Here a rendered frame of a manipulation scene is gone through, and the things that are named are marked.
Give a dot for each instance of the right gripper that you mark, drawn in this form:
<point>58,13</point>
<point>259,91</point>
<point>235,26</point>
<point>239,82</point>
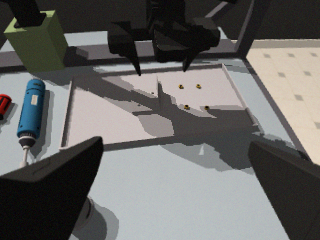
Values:
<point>121,39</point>

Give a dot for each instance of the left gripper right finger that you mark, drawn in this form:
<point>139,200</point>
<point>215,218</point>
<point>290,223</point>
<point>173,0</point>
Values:
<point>292,185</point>

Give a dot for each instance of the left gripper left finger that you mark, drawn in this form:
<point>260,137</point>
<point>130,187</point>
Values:
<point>43,200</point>

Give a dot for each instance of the blue cordless screwdriver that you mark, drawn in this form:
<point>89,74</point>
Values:
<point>31,116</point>

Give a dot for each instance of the red-handled screwdriver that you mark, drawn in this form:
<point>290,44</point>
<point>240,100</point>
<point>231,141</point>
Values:
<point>5,102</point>

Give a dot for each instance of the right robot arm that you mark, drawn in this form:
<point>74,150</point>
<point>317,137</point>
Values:
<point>170,34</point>

